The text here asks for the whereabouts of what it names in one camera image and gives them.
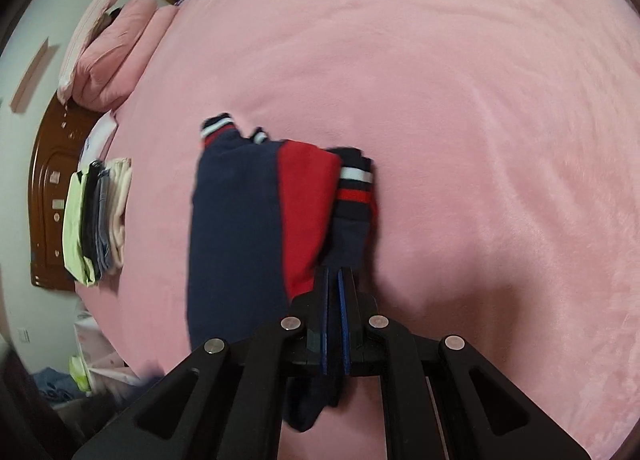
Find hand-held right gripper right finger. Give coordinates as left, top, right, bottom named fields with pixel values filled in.
left=337, top=267, right=593, bottom=460

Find folded cream garment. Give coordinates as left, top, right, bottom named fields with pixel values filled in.
left=107, top=157, right=133, bottom=268

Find pink lace-trimmed pillow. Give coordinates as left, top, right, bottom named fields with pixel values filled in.
left=57, top=0, right=123, bottom=103

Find patterned paper gift bag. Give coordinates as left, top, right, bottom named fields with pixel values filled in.
left=72, top=310, right=141, bottom=386

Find white printed pillow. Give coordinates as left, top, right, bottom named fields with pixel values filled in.
left=82, top=110, right=118, bottom=161

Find folded pink quilt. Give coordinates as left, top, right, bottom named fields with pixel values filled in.
left=75, top=0, right=178, bottom=111

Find pink fleece bed blanket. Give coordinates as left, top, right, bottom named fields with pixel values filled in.
left=75, top=0, right=640, bottom=460

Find light green bag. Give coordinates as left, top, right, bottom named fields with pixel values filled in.
left=70, top=355, right=92, bottom=393

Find stack of folded clothes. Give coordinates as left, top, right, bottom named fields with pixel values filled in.
left=62, top=160, right=103, bottom=287

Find brown wooden headboard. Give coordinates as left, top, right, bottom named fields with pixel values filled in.
left=30, top=90, right=108, bottom=293

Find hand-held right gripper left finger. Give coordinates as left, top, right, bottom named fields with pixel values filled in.
left=72, top=267, right=336, bottom=460

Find pink wall strip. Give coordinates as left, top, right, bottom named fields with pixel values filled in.
left=12, top=37, right=49, bottom=113

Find blue cloth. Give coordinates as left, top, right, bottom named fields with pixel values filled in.
left=35, top=367, right=76, bottom=406

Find navy and red varsity jacket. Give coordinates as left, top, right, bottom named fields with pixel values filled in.
left=186, top=112, right=380, bottom=433

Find folded blue jeans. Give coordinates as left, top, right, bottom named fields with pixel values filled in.
left=97, top=167, right=116, bottom=276

